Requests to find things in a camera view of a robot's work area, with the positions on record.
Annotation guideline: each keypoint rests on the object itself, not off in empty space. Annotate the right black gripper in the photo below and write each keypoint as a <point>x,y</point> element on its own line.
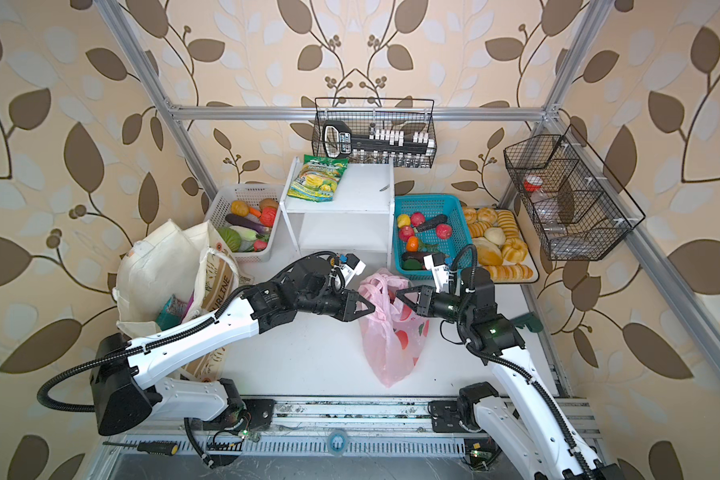
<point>424,304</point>

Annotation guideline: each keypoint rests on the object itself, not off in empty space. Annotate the brown potato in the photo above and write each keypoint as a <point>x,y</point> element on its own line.
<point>239,208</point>

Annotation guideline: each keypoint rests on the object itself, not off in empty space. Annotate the green round fruit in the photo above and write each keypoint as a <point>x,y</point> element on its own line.
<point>412,265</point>

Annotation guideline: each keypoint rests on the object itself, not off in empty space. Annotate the black wire basket wall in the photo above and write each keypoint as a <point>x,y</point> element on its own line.
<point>596,207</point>
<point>375,130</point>

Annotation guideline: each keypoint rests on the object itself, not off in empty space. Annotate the white plastic vegetable basket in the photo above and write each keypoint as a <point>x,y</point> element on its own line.
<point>255,247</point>

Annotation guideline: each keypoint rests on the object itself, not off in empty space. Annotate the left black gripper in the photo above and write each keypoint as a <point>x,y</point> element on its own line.
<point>349,304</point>

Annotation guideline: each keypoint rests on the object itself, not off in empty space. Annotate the yellow lemon pear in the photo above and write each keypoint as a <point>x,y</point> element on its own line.
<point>403,220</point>

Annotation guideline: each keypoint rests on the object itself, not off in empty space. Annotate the white bread tray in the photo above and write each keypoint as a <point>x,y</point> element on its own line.
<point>501,249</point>

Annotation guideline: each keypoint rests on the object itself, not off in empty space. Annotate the yellow green snack bag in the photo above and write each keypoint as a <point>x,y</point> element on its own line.
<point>318,179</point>

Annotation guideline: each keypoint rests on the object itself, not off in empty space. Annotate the white two-tier shelf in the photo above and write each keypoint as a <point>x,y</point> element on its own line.
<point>359,219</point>

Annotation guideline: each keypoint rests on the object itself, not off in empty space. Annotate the black wire basket right wall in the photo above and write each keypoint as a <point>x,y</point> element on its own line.
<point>596,207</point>

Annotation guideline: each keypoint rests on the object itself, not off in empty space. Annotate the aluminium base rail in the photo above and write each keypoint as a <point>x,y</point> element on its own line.
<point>345,426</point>

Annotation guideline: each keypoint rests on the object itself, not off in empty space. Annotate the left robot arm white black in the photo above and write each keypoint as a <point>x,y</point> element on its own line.
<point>130,382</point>

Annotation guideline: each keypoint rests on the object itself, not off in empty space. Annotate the small orange persimmon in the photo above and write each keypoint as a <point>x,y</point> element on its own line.
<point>412,244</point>

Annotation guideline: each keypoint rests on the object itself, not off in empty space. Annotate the pink plastic grocery bag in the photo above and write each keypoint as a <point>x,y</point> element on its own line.
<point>393,336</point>

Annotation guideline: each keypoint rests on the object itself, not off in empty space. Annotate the teal plastic fruit basket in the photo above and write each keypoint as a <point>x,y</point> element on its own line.
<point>430,205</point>

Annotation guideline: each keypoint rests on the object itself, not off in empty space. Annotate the green tape dispenser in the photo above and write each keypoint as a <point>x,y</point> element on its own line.
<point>530,322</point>

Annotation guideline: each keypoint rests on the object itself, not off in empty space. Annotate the plastic bottle red cap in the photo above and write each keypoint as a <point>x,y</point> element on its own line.
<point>545,206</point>

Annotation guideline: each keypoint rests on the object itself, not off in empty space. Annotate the black wire basket back wall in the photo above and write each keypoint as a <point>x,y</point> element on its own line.
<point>375,130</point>

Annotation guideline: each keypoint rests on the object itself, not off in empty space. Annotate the red apple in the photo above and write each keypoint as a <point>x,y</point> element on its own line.
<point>417,219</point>
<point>444,231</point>

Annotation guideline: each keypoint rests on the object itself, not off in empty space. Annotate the teal red snack bag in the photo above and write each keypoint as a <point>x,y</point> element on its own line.
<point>171,314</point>

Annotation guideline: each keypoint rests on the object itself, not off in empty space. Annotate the cream canvas tote bag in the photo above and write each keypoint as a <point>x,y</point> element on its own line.
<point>194,266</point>

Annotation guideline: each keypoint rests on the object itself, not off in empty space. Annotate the purple eggplant in teal basket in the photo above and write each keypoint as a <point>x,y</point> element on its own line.
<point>418,256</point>

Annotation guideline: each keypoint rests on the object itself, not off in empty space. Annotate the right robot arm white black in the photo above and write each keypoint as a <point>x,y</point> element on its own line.
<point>522,418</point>

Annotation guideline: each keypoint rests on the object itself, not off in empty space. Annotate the red tomato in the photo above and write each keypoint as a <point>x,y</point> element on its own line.
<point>268,216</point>

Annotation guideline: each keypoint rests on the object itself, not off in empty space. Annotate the green cabbage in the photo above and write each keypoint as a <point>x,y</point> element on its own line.
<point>231,238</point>

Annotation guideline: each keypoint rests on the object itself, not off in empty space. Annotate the yellow black screwdriver left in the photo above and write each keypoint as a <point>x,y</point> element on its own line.
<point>162,448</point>

